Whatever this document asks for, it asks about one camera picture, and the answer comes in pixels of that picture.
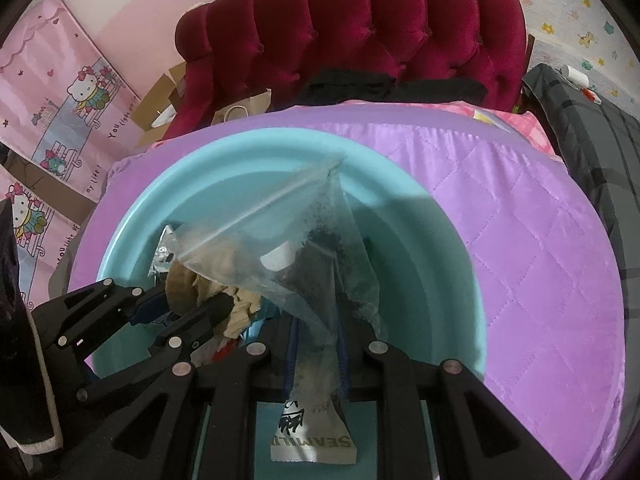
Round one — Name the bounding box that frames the silver foil wrapper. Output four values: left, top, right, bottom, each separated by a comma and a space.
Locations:
148, 224, 175, 281

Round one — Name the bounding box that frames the brown snack packet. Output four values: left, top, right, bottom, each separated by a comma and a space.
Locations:
270, 396, 358, 465

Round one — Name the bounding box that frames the clear zip bag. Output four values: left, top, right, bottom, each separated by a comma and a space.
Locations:
175, 158, 385, 399

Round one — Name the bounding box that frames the purple quilted table cover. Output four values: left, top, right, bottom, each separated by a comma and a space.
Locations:
70, 103, 625, 479

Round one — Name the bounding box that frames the light blue plastic basin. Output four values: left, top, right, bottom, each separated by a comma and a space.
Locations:
68, 127, 490, 480

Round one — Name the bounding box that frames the pink Hello Kitty curtain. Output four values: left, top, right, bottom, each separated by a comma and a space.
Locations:
1, 0, 143, 309

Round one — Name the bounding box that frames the cardboard box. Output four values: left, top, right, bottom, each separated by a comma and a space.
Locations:
131, 62, 186, 148

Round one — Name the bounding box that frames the brown paper bag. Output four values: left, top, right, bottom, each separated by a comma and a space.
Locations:
210, 89, 271, 126

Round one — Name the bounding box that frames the grey plaid bedding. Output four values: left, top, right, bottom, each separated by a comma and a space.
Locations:
522, 62, 640, 281

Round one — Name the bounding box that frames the white bottle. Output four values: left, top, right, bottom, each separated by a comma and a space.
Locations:
560, 65, 590, 90

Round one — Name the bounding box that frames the red velvet tufted headboard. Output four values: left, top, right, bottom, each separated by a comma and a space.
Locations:
167, 0, 527, 138

